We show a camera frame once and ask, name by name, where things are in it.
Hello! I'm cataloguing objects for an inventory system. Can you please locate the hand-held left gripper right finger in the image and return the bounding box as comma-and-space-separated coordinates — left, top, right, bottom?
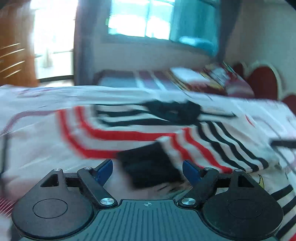
182, 160, 256, 208

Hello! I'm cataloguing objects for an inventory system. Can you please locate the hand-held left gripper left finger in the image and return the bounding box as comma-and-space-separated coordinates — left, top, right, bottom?
40, 159, 118, 208

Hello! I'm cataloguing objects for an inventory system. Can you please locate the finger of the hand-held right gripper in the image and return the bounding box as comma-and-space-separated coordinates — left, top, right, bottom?
270, 138, 296, 148

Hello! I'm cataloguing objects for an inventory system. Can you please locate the red black white striped sweater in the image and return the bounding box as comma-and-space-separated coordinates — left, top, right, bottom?
58, 99, 270, 190

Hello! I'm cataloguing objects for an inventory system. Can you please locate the red white scalloped headboard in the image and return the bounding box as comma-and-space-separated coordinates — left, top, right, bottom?
232, 60, 296, 110

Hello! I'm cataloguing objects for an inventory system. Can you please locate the red striped pillow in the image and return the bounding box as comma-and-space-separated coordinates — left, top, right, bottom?
221, 68, 255, 98

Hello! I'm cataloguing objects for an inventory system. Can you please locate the white printed bed sheet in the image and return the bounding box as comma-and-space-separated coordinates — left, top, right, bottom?
0, 84, 296, 241

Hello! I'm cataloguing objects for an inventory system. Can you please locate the purple white striped quilt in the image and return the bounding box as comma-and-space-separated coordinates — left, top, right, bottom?
93, 69, 181, 90

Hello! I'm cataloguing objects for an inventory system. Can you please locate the red yellow patterned blanket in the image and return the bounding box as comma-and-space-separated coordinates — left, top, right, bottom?
169, 62, 228, 92

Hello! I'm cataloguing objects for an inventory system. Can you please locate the grey curtain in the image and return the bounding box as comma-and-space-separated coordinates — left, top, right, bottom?
216, 0, 244, 63

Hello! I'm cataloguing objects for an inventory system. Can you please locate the glass door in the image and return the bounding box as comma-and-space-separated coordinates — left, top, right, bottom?
30, 0, 78, 83

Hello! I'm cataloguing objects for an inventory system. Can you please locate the teal curtain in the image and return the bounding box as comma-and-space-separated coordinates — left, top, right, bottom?
171, 0, 221, 58

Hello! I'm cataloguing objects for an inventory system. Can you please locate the wooden wardrobe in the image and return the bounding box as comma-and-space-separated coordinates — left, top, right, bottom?
0, 0, 39, 88

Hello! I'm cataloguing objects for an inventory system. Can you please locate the window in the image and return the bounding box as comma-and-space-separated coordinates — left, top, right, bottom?
102, 0, 222, 57

